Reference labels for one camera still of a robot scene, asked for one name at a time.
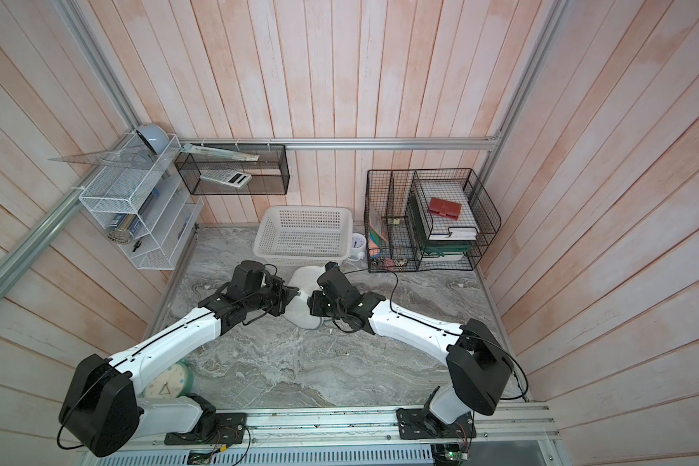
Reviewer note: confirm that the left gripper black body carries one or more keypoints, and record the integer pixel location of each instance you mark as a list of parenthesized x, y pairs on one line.
[(271, 297)]

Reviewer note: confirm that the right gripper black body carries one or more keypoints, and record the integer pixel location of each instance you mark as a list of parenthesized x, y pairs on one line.
[(323, 307)]

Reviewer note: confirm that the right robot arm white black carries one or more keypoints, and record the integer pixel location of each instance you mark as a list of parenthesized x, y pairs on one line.
[(479, 367)]

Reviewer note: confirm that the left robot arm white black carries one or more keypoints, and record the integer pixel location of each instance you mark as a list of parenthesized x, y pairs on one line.
[(104, 407)]

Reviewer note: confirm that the small white cup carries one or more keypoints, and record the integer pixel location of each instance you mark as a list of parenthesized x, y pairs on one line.
[(358, 247)]

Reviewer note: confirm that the white perforated plastic basket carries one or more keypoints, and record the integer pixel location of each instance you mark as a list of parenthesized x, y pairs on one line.
[(304, 236)]

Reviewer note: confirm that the colourful folders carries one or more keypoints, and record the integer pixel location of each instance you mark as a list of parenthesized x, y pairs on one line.
[(378, 241)]

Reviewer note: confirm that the white calculator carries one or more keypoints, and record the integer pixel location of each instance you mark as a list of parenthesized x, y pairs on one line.
[(226, 177)]

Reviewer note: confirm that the green analog clock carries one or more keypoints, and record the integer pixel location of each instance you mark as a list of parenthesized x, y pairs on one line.
[(174, 382)]

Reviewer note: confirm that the white notebook stack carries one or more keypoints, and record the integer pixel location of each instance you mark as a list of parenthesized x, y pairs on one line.
[(437, 228)]

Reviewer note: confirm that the metal roll on shelf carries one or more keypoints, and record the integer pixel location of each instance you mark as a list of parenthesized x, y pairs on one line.
[(123, 228)]

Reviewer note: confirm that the red wallet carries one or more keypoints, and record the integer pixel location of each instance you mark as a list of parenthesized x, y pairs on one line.
[(444, 208)]

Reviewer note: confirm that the clear triangle ruler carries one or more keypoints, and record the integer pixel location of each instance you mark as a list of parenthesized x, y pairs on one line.
[(137, 157)]

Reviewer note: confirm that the grey round speaker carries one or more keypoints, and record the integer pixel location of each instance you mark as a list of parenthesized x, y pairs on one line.
[(154, 137)]

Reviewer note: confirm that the black wire desk organizer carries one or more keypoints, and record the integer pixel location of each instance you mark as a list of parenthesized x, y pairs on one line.
[(418, 220)]

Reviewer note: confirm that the black wire wall basket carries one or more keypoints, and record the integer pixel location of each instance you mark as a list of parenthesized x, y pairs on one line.
[(267, 165)]

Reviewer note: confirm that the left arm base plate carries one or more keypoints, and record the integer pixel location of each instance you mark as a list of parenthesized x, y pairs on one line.
[(226, 429)]

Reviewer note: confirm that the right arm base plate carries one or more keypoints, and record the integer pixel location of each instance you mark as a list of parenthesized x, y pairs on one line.
[(419, 424)]

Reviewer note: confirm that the horizontal aluminium wall rail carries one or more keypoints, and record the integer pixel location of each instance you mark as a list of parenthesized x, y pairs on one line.
[(359, 144)]

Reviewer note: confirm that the white wire wall shelf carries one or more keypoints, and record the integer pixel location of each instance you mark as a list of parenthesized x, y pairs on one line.
[(158, 196)]

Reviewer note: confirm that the aluminium front rail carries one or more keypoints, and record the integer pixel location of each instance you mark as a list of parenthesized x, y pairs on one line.
[(272, 428)]

